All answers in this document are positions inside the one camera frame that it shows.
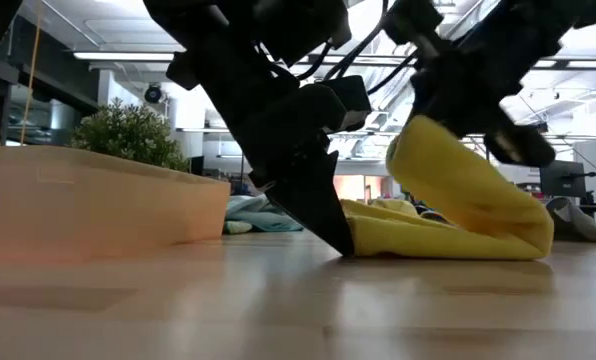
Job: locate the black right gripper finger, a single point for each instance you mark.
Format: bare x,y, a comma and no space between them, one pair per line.
455,120

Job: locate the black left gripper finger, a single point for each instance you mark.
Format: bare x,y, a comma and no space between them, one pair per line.
323,170
318,220

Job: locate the yellow microfiber towel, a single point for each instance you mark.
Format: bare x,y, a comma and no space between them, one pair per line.
398,206
453,200

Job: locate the grey microfiber towel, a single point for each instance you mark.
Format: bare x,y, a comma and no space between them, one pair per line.
583,225

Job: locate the beige storage bin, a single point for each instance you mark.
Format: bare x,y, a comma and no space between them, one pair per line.
103,200

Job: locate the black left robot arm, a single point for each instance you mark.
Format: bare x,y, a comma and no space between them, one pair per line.
303,30

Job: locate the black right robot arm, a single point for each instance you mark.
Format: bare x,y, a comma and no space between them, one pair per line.
518,35

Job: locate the light blue microfiber towel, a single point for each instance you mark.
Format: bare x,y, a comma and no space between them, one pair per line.
258,212

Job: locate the black ceiling spotlight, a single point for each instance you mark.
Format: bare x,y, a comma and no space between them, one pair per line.
153,93

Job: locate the black computer monitor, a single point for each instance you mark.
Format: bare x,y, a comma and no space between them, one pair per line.
560,180

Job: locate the artificial green potted plant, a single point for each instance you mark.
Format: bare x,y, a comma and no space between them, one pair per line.
128,135

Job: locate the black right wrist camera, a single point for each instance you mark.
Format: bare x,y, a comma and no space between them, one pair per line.
520,145

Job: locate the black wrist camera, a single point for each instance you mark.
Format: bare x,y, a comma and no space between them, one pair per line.
520,145
348,100

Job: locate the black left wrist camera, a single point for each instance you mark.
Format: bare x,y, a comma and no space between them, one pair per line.
348,100

